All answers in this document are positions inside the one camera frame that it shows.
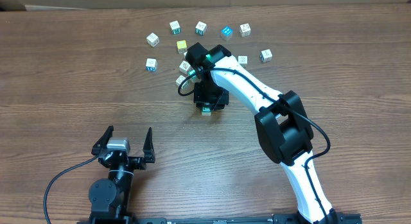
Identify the yellow top wooden block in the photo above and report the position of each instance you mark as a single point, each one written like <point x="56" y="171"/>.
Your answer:
<point x="181" y="46"/>

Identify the blue top wooden block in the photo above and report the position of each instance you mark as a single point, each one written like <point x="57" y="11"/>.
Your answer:
<point x="226" y="33"/>

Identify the green 7 wooden block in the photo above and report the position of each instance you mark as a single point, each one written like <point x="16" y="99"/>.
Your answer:
<point x="206" y="111"/>

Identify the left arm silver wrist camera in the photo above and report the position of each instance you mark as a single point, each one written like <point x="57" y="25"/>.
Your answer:
<point x="119" y="143"/>

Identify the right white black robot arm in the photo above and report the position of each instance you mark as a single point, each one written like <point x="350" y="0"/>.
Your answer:
<point x="283" y="128"/>

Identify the wooden block top left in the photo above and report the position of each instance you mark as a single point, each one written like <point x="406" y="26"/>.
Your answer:
<point x="152" y="39"/>

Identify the wooden block top right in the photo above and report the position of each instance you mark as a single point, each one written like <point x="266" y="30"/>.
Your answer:
<point x="245" y="30"/>

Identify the wooden elephant block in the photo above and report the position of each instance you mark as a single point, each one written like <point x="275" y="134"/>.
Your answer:
<point x="182" y="82"/>

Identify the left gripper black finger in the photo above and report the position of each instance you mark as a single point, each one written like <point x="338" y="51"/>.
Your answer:
<point x="148" y="150"/>
<point x="102" y="141"/>

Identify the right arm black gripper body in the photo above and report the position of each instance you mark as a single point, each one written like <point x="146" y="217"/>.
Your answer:
<point x="210" y="100"/>

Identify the wooden block teal Q side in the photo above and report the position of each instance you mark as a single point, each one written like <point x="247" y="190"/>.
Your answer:
<point x="200" y="28"/>

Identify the wooden block red K side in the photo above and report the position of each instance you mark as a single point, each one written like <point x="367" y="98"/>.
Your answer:
<point x="185" y="67"/>

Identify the cardboard board at back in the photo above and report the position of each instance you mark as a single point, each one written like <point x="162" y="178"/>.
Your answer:
<point x="205" y="0"/>

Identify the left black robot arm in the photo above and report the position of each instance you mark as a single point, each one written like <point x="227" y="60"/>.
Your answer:
<point x="110" y="196"/>

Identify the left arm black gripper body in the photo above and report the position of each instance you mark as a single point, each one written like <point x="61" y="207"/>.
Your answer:
<point x="122" y="160"/>

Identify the green 4 wooden block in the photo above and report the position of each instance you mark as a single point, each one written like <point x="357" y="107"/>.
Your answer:
<point x="194" y="77"/>

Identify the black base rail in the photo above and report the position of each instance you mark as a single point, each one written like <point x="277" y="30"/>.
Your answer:
<point x="274" y="219"/>

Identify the wooden block blue side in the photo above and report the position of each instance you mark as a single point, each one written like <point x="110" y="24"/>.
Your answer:
<point x="151" y="64"/>
<point x="266" y="55"/>

